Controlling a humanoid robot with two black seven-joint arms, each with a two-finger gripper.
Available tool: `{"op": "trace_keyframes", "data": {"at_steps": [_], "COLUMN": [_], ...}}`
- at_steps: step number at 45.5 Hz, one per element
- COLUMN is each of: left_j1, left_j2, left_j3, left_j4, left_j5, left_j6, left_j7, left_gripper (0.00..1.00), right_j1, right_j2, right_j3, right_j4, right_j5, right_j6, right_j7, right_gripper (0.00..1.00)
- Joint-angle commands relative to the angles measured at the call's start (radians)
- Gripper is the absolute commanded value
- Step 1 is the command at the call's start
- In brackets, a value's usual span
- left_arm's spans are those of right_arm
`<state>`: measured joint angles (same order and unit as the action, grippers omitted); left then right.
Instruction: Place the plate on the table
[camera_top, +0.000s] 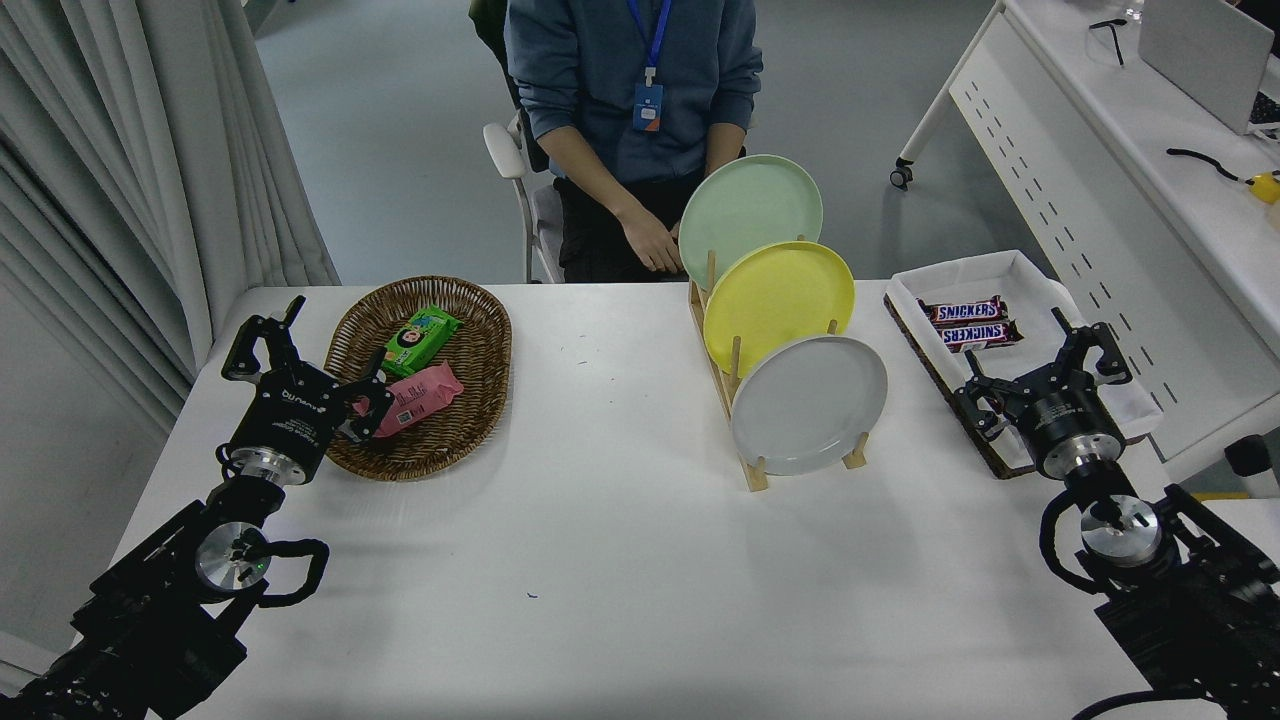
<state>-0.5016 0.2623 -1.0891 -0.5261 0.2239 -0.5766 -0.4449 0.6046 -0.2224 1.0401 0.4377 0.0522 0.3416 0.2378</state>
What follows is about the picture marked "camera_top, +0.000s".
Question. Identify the silver laptop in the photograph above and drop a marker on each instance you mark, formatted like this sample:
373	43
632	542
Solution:
1200	55

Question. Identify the person's right hand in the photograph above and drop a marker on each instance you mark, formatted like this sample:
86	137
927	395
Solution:
652	242

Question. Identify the black glasses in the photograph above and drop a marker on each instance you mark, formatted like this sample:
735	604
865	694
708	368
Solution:
1113	40

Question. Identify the Snickers bar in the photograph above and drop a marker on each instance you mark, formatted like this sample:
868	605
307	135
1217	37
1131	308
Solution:
980	335
965	310

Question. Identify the black capped white post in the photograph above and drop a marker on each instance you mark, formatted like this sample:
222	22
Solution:
1250	455

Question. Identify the brown wicker basket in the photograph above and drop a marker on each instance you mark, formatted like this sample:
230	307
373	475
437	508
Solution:
480	380

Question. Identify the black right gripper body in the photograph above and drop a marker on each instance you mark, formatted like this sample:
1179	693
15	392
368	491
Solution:
1068	410

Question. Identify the pink snack packet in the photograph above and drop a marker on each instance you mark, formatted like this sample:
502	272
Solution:
430	390

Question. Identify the pale green plate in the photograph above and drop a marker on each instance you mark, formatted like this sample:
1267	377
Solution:
745	205

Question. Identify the yellow plate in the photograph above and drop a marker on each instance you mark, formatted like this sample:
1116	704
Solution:
790	290

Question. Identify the wooden plate rack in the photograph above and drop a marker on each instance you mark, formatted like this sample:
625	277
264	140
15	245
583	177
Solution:
755	478

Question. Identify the white desk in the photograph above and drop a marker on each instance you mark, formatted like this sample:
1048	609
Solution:
1100	100

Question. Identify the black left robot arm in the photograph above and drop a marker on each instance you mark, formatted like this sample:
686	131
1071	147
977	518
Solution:
150	620

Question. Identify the person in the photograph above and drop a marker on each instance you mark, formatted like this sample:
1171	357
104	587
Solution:
600	90

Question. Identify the white lined tray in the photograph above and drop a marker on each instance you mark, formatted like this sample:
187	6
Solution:
1010	272

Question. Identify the small yellow object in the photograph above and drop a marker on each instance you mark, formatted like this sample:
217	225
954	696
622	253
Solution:
1266	187

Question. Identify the white chair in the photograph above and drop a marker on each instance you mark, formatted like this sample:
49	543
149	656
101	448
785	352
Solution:
505	150

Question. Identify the grey plate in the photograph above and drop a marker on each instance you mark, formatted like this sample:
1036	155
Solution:
810	405

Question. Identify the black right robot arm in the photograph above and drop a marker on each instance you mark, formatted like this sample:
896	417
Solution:
1190	600

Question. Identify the green snack packet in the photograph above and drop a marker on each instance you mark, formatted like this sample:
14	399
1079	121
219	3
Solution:
420	338

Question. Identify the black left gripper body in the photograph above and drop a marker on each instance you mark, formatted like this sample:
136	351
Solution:
292	415

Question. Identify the pale grey curtain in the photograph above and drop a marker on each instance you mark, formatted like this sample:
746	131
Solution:
120	180

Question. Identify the person's left forearm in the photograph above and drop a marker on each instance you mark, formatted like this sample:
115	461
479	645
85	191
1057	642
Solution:
725	145

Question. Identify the person's right forearm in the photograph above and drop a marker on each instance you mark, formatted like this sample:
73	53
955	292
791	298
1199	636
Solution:
585	168

